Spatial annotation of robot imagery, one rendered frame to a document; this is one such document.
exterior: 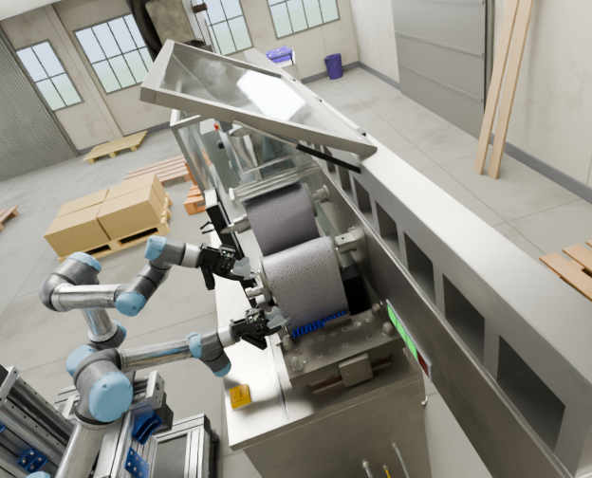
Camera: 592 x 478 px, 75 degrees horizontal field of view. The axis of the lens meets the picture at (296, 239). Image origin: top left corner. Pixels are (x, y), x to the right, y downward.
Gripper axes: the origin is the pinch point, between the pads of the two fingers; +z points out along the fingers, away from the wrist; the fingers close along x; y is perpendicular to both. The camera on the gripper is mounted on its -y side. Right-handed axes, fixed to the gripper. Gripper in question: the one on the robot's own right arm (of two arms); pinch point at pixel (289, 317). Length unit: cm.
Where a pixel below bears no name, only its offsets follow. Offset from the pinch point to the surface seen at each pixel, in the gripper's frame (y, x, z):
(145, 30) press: 76, 670, -82
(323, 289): 7.0, -0.3, 14.3
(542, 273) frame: 56, -67, 37
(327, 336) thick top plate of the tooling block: -6.0, -8.9, 10.4
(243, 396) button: -16.6, -11.8, -24.6
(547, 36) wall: 5, 181, 253
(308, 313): -1.3, -0.3, 6.9
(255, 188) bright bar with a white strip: 35.8, 33.3, 4.3
